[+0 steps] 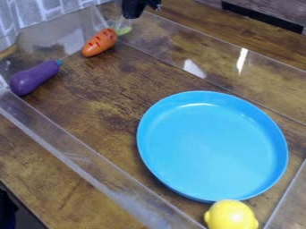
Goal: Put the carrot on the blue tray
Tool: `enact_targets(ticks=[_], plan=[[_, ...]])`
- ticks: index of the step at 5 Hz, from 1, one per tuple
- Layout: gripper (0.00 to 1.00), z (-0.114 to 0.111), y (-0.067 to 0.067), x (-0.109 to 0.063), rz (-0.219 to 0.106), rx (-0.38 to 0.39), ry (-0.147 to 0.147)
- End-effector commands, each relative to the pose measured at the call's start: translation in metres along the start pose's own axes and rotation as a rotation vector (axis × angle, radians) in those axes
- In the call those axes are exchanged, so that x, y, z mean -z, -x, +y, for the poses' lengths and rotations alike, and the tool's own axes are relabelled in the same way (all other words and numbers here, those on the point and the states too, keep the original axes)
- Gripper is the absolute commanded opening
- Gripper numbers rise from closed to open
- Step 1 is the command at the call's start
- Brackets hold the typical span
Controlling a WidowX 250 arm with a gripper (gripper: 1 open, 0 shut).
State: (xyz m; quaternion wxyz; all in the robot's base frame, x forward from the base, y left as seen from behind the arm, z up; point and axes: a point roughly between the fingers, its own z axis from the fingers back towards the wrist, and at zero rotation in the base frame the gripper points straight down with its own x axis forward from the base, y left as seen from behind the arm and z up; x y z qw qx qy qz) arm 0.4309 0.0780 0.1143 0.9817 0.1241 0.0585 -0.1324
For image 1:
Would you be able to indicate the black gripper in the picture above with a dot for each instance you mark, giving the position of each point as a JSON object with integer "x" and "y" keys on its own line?
{"x": 132, "y": 8}

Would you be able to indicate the orange toy carrot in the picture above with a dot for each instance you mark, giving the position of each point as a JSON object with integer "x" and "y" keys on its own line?
{"x": 103, "y": 41}

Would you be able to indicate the blue round tray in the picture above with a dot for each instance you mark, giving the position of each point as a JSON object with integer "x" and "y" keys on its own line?
{"x": 211, "y": 146}

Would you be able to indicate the white grey curtain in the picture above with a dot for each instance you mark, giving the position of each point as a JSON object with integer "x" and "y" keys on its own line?
{"x": 21, "y": 13}

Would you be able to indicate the purple toy eggplant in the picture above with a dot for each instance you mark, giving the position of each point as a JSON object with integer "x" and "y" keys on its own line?
{"x": 27, "y": 80}

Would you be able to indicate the yellow toy lemon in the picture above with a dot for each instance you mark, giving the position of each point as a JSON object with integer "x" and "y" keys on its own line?
{"x": 230, "y": 214}

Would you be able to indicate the clear acrylic enclosure wall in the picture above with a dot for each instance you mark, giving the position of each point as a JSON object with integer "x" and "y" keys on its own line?
{"x": 68, "y": 157}

